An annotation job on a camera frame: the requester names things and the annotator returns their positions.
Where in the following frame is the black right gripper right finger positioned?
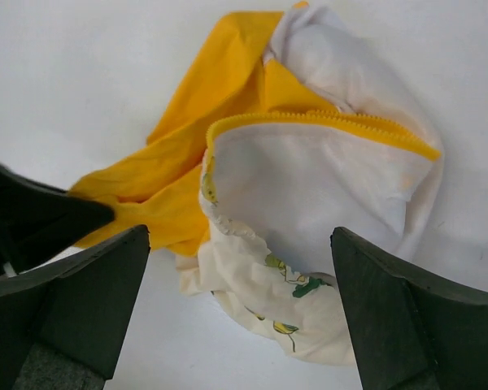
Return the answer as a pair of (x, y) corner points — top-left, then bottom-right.
(330, 227), (488, 389)

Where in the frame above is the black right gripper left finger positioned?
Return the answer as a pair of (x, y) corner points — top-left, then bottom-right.
(0, 225), (150, 389)

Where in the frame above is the yellow and white kids jacket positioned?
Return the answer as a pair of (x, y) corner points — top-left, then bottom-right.
(70, 3), (443, 366)

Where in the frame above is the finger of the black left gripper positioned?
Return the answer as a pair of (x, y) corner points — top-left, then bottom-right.
(0, 164), (115, 277)

